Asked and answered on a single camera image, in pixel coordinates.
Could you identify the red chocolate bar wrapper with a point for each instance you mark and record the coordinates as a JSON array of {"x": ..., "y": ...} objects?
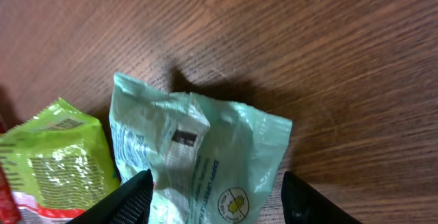
[{"x": 9, "y": 211}]

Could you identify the light teal tissue packet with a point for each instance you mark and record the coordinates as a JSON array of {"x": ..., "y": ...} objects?
[{"x": 211, "y": 161}]

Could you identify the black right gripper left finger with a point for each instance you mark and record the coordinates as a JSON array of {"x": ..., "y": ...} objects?
[{"x": 130, "y": 203}]

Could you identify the green snack bag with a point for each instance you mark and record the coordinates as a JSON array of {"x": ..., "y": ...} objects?
[{"x": 57, "y": 164}]

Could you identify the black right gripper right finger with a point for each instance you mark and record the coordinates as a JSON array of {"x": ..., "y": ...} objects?
[{"x": 303, "y": 204}]

